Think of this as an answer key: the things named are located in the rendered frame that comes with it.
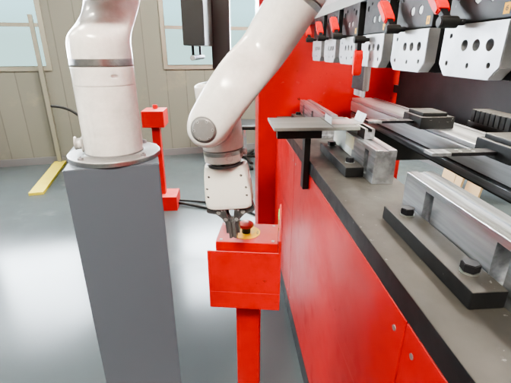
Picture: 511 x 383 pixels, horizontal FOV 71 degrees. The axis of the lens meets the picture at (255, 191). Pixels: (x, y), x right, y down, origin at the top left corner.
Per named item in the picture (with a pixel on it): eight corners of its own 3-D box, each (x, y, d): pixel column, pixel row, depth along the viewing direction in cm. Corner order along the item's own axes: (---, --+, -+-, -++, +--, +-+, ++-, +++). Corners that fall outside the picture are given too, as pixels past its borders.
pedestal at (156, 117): (150, 201, 308) (140, 103, 277) (180, 200, 309) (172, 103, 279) (146, 211, 289) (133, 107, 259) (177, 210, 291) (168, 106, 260)
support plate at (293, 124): (267, 120, 123) (268, 117, 122) (342, 119, 125) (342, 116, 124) (274, 131, 106) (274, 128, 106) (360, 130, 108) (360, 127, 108)
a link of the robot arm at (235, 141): (238, 153, 68) (246, 141, 77) (230, 81, 63) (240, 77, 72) (196, 154, 70) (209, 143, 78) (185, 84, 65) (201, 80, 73)
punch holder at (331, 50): (323, 61, 137) (326, 14, 131) (344, 61, 138) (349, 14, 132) (334, 62, 123) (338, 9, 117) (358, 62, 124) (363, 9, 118)
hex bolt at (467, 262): (455, 266, 55) (457, 257, 54) (471, 265, 55) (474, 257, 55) (465, 276, 52) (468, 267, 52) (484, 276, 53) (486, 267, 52)
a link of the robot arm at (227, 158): (247, 141, 77) (249, 154, 78) (207, 144, 78) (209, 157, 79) (243, 151, 69) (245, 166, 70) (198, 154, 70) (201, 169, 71)
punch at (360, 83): (350, 94, 118) (353, 64, 114) (357, 94, 118) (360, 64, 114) (361, 98, 108) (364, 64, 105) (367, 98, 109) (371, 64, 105)
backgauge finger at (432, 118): (359, 122, 122) (360, 108, 120) (433, 121, 124) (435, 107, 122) (372, 130, 111) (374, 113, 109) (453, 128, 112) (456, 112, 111)
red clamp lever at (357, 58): (349, 75, 96) (353, 36, 93) (364, 75, 97) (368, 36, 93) (351, 75, 95) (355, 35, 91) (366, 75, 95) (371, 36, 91)
